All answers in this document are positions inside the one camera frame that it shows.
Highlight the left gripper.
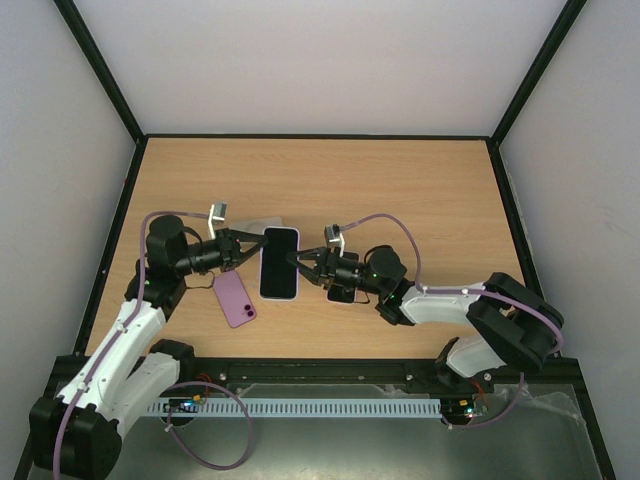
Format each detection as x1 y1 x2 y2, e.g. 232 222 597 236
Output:
175 229 268 277

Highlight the black screen phone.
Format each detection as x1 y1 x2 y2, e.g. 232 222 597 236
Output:
326 252 360 304

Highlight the pink phone case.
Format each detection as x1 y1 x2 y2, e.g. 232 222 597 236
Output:
326 249 362 305

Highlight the lavender phone case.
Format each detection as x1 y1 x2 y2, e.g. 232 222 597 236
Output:
258 226 301 302

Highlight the purple phone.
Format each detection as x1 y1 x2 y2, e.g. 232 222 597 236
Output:
213 271 257 329

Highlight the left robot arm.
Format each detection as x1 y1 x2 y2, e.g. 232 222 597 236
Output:
29 211 268 479

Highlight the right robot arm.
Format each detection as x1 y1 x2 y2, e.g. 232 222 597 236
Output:
286 245 564 392

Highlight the beige phone case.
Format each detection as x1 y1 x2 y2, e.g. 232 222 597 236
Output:
229 217 283 235

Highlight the grey metal plate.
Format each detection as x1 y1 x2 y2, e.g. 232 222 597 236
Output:
109 385 601 479

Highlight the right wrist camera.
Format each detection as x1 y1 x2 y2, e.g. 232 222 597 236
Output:
324 224 345 257

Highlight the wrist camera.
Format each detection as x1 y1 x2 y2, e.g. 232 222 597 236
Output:
207 201 227 240
324 224 345 257

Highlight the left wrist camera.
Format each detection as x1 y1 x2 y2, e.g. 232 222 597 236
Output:
207 201 227 240

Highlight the black aluminium frame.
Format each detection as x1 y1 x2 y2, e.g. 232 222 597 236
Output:
50 1 615 479

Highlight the light blue slotted cable duct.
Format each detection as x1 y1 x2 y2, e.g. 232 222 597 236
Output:
143 398 441 419

